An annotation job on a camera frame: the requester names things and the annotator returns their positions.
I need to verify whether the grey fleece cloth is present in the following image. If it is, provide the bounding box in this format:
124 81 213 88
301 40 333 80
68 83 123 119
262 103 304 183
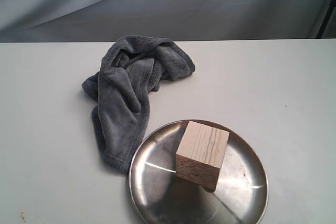
82 35 195 173

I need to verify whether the light wooden cube block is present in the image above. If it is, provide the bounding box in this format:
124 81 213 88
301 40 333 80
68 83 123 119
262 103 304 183
175 121 229 191

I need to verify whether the grey backdrop curtain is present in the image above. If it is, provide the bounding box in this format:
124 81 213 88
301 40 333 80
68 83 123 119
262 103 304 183
1 0 329 42

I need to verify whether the round stainless steel plate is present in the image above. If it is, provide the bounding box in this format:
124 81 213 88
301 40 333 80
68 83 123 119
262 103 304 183
129 120 269 223

